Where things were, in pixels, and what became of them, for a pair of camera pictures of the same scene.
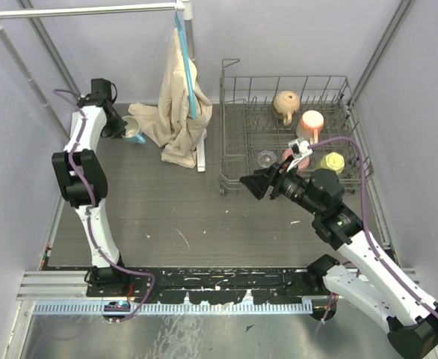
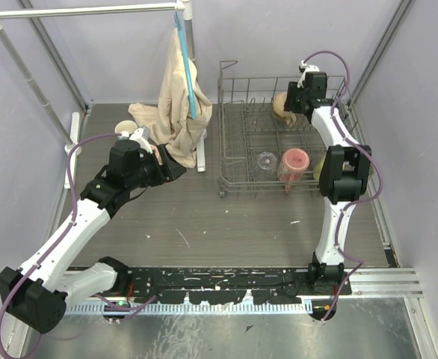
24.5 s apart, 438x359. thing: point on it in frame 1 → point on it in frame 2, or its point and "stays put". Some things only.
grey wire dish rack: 267,120 stays put
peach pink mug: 309,125 → 157,154
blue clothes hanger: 190,87 stays put
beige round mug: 285,103 stays put
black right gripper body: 288,184 → 294,96
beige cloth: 172,124 stays put
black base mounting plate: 152,284 stays put
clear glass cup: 266,158 stays put
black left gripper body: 115,122 → 165,164
